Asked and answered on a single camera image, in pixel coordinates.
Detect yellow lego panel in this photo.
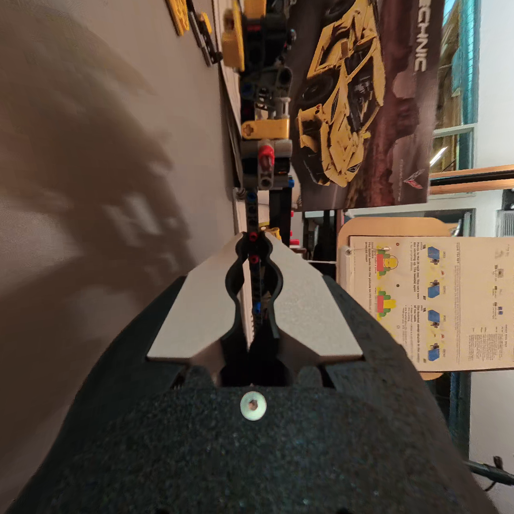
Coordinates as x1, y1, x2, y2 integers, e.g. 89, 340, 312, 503
166, 0, 190, 37

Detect lego set box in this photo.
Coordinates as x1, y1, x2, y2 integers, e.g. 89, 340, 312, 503
287, 0, 444, 211

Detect black yellow lego car chassis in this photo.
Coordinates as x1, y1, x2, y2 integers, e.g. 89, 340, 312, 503
220, 0, 301, 346

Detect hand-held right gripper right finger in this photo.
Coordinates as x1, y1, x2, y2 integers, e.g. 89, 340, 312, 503
257, 232, 364, 375

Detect printed instruction page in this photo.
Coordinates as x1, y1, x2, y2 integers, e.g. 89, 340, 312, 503
349, 236, 514, 372

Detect wooden beam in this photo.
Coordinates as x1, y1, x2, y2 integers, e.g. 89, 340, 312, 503
429, 165, 514, 196

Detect instruction sheet on stand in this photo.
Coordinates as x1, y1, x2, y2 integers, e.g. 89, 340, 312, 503
337, 217, 514, 380

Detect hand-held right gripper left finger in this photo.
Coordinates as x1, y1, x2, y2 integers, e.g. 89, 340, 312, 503
146, 232, 251, 375

